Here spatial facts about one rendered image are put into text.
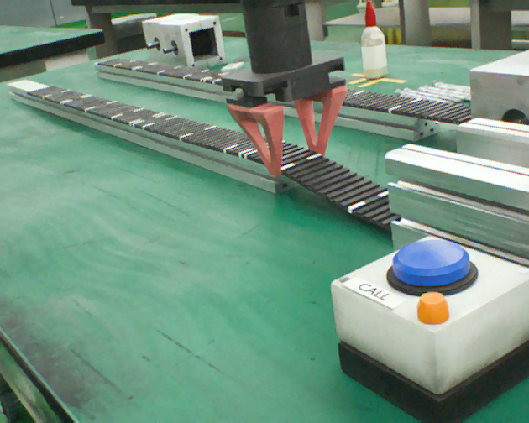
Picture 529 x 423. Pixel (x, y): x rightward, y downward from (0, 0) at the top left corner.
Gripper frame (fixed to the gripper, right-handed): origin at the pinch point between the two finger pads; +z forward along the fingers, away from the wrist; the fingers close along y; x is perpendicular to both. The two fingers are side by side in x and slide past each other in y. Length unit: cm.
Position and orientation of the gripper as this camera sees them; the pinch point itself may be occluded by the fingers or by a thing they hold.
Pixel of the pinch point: (295, 159)
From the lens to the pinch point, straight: 70.8
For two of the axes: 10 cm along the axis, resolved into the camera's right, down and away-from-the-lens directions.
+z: 1.5, 9.2, 3.7
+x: -5.6, -2.3, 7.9
